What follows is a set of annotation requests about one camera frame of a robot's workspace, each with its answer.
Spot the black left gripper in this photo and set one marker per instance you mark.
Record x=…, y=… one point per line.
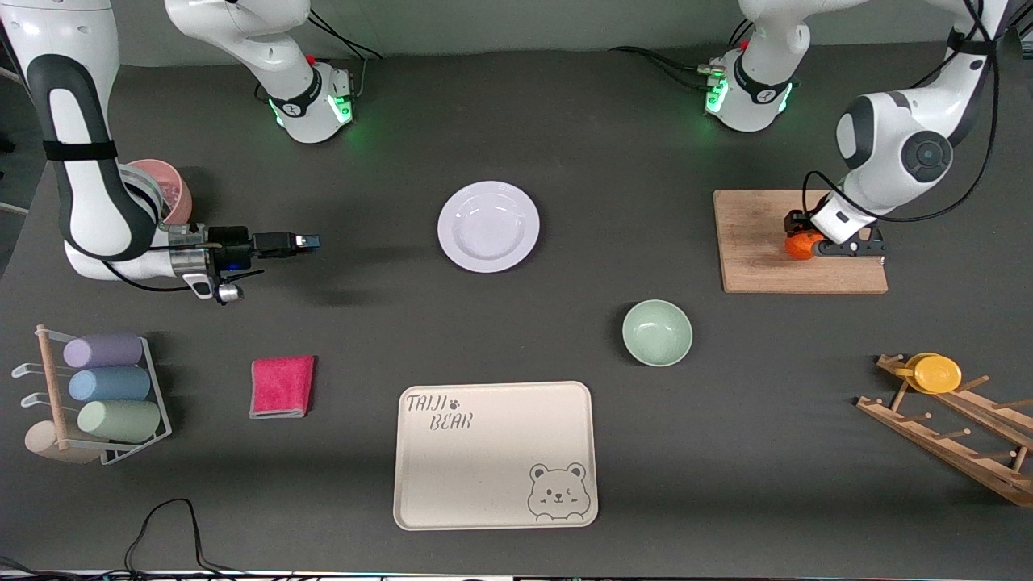
x=795, y=221

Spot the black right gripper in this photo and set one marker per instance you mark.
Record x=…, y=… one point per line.
x=235, y=240

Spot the orange fruit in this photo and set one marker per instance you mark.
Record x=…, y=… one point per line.
x=800, y=248

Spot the white round plate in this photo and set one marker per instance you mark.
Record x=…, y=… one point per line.
x=488, y=227

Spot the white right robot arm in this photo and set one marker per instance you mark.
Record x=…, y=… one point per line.
x=89, y=202

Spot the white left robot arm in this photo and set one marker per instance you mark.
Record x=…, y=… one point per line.
x=888, y=137

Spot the wooden cutting board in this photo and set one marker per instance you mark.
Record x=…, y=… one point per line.
x=759, y=258

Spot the pink cup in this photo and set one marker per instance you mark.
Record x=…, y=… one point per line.
x=181, y=202

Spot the pink folded cloth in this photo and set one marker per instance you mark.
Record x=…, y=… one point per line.
x=282, y=387

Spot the pale green bowl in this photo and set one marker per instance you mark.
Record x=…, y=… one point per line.
x=657, y=333

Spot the yellow mug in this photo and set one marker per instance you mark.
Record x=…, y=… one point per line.
x=936, y=374

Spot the purple cup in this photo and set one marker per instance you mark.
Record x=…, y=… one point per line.
x=105, y=351

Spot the blue cup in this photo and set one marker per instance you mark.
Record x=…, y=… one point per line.
x=111, y=384

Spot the green cup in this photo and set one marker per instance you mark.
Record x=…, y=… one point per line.
x=121, y=420

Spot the wooden mug rack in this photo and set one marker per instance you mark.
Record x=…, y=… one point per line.
x=952, y=448

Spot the beige cup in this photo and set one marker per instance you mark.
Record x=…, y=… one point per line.
x=42, y=442

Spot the cream tray with bear print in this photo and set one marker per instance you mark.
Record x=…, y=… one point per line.
x=492, y=468

